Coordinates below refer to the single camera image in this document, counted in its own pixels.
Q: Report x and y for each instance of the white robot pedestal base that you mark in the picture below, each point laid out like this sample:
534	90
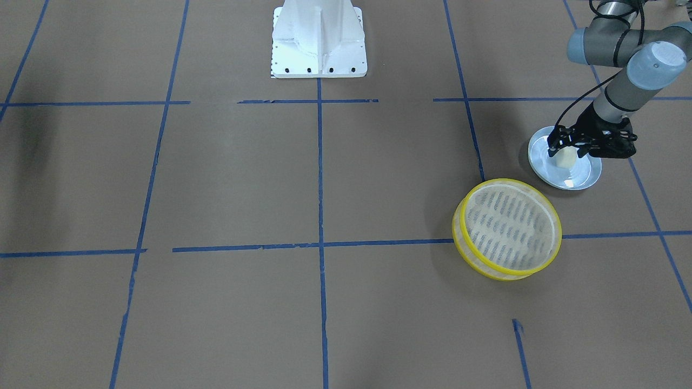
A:
312	39

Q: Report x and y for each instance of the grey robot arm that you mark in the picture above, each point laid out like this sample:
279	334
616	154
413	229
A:
647	62

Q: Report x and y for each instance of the yellow bamboo steamer basket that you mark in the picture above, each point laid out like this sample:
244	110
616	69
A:
506	230

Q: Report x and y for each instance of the white steamed bun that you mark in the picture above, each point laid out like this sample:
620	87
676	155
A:
565	158

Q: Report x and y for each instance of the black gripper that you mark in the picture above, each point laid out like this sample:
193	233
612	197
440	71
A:
589	125

